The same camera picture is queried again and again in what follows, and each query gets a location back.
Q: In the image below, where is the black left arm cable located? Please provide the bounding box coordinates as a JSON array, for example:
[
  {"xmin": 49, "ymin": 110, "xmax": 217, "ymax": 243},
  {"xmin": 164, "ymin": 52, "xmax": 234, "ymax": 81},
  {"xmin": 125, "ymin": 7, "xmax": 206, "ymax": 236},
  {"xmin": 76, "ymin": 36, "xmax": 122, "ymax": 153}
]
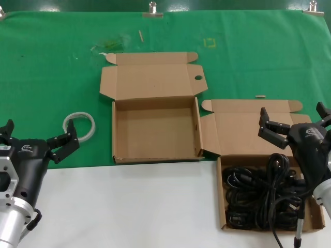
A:
[{"xmin": 25, "ymin": 208, "xmax": 43, "ymax": 233}]

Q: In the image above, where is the black cable with silver connector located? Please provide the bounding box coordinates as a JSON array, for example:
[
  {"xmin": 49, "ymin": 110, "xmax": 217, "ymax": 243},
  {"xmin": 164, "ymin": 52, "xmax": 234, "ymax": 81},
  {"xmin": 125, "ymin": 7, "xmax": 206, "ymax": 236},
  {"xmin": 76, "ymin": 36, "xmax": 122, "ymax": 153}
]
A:
[{"xmin": 268, "ymin": 191, "xmax": 309, "ymax": 248}]

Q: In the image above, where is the large empty cardboard box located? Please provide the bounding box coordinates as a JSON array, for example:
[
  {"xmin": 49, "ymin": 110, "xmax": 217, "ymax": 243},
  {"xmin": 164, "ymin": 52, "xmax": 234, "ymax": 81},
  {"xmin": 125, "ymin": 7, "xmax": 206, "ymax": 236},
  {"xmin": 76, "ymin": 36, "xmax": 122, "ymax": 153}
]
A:
[{"xmin": 99, "ymin": 51, "xmax": 209, "ymax": 165}]

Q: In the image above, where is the green table cloth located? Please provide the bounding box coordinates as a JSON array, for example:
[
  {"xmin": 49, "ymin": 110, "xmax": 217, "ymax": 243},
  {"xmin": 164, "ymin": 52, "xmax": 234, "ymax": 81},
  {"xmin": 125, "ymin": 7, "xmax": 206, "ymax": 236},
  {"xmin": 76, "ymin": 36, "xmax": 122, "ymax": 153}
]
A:
[{"xmin": 0, "ymin": 10, "xmax": 331, "ymax": 171}]

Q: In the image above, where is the cardboard box holding cords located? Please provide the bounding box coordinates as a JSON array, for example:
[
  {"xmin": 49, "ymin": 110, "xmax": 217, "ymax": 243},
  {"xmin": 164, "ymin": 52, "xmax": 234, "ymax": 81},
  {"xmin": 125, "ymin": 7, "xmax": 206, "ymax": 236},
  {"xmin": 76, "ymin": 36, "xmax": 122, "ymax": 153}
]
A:
[{"xmin": 200, "ymin": 99, "xmax": 326, "ymax": 231}]

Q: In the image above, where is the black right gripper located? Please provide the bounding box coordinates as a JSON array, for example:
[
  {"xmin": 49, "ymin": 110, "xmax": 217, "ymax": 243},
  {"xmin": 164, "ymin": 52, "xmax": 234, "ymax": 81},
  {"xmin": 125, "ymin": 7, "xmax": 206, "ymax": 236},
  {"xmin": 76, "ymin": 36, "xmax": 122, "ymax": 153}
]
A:
[{"xmin": 258, "ymin": 102, "xmax": 331, "ymax": 191}]

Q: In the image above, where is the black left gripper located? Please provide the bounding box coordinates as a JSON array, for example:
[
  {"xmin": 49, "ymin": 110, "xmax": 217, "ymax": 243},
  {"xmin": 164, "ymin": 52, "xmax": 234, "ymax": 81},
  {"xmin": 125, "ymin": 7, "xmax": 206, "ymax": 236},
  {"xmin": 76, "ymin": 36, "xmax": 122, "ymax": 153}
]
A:
[{"xmin": 0, "ymin": 119, "xmax": 81, "ymax": 208}]

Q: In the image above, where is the clear tape roll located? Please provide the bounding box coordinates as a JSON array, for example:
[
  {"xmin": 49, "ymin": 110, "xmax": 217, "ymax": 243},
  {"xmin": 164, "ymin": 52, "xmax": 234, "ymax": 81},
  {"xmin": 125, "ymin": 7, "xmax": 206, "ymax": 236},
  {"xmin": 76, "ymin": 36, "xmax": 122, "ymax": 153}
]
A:
[{"xmin": 63, "ymin": 111, "xmax": 97, "ymax": 143}]

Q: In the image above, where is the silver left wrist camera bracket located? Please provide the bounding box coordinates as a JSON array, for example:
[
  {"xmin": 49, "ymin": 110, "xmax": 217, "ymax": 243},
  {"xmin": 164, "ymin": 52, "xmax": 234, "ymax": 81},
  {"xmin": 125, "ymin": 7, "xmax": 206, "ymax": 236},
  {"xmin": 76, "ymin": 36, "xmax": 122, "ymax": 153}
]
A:
[{"xmin": 0, "ymin": 154, "xmax": 20, "ymax": 203}]

